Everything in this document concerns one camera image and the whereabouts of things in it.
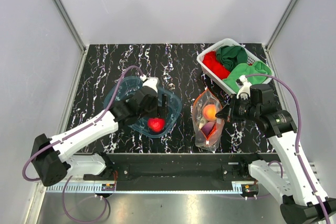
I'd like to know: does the light green cloth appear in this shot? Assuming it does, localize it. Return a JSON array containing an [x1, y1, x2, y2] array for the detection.
[[222, 61, 271, 93]]

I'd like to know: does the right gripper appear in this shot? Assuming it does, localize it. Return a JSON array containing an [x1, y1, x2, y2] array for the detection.
[[215, 93, 260, 123]]

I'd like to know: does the dark green cloth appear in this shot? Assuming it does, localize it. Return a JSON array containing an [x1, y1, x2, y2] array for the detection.
[[215, 46, 248, 71]]

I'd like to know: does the clear zip top bag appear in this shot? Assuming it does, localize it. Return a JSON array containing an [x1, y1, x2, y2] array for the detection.
[[192, 89, 225, 153]]

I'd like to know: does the white cable duct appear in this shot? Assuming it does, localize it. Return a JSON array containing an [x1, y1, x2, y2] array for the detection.
[[46, 183, 115, 194]]

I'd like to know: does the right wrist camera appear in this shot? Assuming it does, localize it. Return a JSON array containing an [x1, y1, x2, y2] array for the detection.
[[236, 75, 252, 101]]

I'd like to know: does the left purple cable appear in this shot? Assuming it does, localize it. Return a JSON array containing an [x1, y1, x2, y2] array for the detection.
[[22, 66, 148, 221]]

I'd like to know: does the red cloth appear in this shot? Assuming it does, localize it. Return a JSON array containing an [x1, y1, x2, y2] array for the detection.
[[203, 51, 230, 80]]

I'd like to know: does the red fake apple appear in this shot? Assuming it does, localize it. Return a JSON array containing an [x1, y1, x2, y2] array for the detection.
[[148, 118, 165, 133]]

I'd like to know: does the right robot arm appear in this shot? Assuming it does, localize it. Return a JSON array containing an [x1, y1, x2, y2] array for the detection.
[[216, 81, 335, 223]]

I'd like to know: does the orange fake fruit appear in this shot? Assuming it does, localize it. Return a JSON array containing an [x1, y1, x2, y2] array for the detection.
[[202, 104, 217, 121]]

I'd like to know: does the blue plastic container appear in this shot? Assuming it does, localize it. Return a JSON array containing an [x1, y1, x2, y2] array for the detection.
[[115, 76, 182, 138]]

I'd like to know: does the white plastic basket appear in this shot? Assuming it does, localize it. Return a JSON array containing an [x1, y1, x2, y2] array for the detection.
[[197, 38, 274, 94]]

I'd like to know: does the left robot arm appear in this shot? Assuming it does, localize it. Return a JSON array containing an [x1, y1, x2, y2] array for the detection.
[[30, 86, 168, 187]]

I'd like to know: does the aluminium frame rail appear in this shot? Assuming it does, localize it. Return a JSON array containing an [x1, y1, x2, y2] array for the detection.
[[39, 0, 89, 51]]

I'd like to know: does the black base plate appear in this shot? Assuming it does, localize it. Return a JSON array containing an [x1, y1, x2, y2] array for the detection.
[[83, 153, 274, 191]]

